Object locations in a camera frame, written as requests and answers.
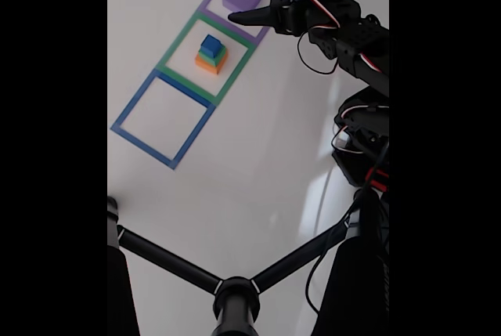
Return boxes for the black camera cable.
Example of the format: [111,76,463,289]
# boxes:
[305,0,390,316]

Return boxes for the red clamp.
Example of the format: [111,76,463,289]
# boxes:
[367,169,390,192]

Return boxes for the orange cube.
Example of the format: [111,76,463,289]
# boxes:
[194,52,229,76]

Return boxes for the small blue cube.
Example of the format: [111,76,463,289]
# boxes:
[200,34,222,59]

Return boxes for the blue tape square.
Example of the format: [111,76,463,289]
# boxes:
[110,68,217,171]

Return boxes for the black tripod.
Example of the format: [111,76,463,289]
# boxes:
[107,186,390,336]

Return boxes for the green tape square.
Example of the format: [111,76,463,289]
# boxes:
[155,10,256,107]

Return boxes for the green cube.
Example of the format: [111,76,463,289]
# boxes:
[197,45,228,67]

